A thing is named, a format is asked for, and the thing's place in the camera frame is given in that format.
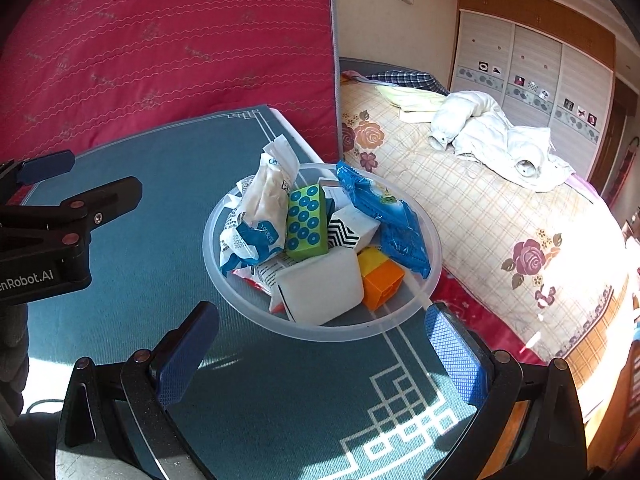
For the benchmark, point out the white sponge block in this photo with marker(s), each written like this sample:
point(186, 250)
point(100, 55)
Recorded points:
point(320, 285)

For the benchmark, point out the white medicine box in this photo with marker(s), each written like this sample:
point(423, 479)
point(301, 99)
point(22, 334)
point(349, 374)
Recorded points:
point(330, 187)

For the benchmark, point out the blue wipes packet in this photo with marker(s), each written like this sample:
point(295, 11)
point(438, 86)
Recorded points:
point(395, 230)

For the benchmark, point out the purple cloth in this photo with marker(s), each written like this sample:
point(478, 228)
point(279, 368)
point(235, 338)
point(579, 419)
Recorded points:
point(587, 187)

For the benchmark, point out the clear plastic bowl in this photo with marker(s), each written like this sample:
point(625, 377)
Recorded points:
point(320, 332)

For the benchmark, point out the red white packet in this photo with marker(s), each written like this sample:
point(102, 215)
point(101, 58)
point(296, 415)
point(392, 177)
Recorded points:
point(265, 272)

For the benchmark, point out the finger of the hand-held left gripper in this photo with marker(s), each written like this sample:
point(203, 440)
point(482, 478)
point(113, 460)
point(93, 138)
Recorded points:
point(47, 166)
point(105, 200)

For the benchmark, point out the white sliding door wardrobe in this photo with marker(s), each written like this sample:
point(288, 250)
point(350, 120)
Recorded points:
point(530, 55)

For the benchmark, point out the pale yellow cloth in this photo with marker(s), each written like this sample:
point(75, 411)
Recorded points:
point(410, 102)

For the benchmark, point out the blue plaid pillow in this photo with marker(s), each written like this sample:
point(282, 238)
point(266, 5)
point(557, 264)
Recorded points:
point(405, 80)

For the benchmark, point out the green block with blue dots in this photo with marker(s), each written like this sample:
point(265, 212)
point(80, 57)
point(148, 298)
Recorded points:
point(305, 225)

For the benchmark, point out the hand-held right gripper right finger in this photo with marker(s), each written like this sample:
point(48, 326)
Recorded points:
point(457, 360)

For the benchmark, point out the person's left hand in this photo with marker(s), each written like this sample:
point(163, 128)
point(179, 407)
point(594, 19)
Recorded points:
point(10, 355)

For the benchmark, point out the brown wooden door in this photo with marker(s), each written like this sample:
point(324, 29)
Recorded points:
point(612, 140)

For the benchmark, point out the white padded jacket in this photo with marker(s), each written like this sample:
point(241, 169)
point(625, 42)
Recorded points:
point(490, 130)

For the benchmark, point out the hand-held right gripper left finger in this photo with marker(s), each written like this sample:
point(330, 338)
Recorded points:
point(185, 360)

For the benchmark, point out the bed with floral plaid sheet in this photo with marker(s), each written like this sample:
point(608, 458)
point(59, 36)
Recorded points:
point(475, 210)

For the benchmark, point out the teal table mat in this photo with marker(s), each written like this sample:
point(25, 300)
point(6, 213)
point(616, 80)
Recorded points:
point(175, 160)

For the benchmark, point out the white blue cotton packet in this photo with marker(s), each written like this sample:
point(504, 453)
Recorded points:
point(260, 200)

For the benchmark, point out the yellow orange toy block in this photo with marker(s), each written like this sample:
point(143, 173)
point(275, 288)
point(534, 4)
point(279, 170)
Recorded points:
point(382, 282)

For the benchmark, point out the red quilted mattress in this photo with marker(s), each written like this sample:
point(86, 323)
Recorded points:
point(175, 35)

